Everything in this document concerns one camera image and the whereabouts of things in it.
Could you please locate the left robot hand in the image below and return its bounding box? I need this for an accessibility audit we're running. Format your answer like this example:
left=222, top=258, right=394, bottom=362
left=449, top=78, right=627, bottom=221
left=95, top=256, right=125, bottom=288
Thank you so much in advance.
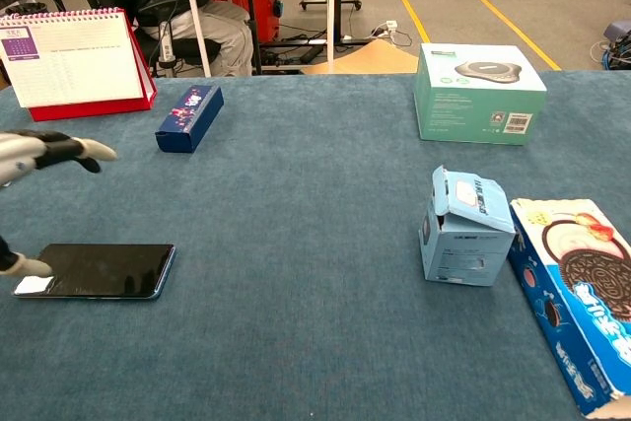
left=0, top=129, right=118, bottom=278

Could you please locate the black smartphone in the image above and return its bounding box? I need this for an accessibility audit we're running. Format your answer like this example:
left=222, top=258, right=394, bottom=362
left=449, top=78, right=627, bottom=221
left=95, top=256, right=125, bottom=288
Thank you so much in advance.
left=12, top=243, right=177, bottom=302

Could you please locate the red desk calendar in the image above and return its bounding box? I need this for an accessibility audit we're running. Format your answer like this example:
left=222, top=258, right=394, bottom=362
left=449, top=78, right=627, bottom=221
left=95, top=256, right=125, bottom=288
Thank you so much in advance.
left=0, top=7, right=159, bottom=122

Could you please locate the dark blue long box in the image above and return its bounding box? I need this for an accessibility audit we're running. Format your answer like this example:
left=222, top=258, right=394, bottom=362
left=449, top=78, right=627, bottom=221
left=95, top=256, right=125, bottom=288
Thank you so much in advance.
left=154, top=84, right=225, bottom=154

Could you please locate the office chair base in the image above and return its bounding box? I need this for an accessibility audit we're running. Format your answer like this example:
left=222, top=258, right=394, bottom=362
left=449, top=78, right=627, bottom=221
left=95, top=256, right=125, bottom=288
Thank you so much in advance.
left=51, top=0, right=223, bottom=78

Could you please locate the red cabinet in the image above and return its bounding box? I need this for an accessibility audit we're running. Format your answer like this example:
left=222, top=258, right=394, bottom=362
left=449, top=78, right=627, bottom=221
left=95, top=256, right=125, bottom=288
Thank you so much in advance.
left=211, top=0, right=282, bottom=45

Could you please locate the blue table mat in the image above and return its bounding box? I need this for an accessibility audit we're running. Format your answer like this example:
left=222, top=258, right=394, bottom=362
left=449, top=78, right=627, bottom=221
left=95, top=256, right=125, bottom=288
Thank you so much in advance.
left=0, top=70, right=631, bottom=421

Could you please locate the flat brown cardboard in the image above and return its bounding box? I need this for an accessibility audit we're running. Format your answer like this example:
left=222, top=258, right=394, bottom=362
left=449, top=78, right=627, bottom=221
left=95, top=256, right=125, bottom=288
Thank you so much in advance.
left=300, top=39, right=420, bottom=75

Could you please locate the green speaker box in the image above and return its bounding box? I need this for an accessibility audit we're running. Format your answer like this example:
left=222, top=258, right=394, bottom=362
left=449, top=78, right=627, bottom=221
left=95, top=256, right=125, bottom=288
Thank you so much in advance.
left=412, top=42, right=548, bottom=147

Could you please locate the light blue small box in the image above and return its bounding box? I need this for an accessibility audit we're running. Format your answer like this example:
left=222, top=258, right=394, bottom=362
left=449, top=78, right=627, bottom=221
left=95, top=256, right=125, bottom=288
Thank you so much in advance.
left=417, top=165, right=517, bottom=288

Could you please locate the blue Oreo cookie box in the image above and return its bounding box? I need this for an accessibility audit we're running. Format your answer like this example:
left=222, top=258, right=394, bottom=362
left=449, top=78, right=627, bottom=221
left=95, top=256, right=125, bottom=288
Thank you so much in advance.
left=507, top=197, right=631, bottom=418

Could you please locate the blue cable bundle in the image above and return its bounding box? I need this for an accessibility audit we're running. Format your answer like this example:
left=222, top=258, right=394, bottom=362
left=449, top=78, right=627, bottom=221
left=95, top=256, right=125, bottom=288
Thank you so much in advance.
left=589, top=19, right=631, bottom=70

